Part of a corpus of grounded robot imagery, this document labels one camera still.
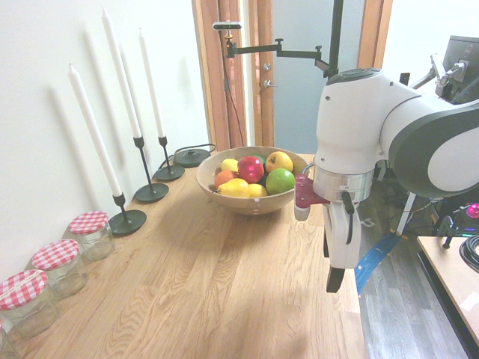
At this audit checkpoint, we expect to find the black candle holder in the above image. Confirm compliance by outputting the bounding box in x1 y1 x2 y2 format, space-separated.
153 135 186 183
108 191 147 237
132 135 170 204

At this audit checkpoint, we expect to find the wooden fruit bowl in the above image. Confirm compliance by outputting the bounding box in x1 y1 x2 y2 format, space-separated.
195 145 308 217

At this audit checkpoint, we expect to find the black table clamp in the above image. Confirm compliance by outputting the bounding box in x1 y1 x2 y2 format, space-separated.
437 215 457 250

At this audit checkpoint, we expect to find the wooden door frame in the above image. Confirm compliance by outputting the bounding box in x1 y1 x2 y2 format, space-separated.
191 0 394 155

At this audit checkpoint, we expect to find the red and white wrist camera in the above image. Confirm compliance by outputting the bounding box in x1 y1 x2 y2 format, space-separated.
293 174 332 222

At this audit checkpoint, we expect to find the large green apple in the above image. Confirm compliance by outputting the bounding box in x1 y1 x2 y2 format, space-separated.
265 168 296 196

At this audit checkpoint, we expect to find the yellow pear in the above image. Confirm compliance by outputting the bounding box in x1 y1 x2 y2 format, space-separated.
212 177 251 199

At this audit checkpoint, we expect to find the grey camera on articulated arm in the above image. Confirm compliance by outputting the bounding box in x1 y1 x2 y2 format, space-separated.
212 21 244 32

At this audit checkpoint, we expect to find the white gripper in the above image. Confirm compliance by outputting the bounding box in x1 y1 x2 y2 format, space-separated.
323 201 364 294

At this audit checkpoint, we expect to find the black camera cable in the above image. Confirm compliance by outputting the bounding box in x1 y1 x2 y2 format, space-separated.
222 55 248 147

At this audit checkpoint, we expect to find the black round disc with knob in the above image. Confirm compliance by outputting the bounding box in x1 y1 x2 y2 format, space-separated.
174 147 212 168

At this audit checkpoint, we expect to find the black coiled cable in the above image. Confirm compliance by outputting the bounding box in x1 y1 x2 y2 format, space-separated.
459 234 479 273

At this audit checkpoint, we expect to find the glass jar red checked lid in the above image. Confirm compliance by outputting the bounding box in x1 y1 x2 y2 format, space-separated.
0 269 59 339
68 209 116 262
31 239 91 299

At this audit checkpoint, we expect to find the black vertical pole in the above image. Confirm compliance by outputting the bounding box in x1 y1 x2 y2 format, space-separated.
328 0 345 75

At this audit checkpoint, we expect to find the black computer monitor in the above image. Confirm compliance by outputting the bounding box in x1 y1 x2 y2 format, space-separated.
442 35 479 106

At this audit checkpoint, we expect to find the yellow apple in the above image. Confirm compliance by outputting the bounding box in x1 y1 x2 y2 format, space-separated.
264 150 295 174

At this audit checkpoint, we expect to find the side table with black frame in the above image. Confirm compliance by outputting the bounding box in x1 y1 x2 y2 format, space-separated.
416 235 479 357

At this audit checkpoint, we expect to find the tallest white taper candle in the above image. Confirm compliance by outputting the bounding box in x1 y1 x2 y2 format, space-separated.
101 6 143 140

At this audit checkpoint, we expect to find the frosted glass door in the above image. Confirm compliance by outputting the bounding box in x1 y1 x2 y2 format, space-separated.
272 0 366 155

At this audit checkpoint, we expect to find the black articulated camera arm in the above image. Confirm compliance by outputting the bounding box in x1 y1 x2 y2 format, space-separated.
223 31 340 79

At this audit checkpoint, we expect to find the red apple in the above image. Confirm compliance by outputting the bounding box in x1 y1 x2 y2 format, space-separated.
237 155 265 185

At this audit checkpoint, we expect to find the blue flat cable strip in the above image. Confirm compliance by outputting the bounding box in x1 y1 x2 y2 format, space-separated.
353 233 402 297

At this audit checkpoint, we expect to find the orange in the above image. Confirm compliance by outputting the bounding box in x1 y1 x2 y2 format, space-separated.
214 170 240 190

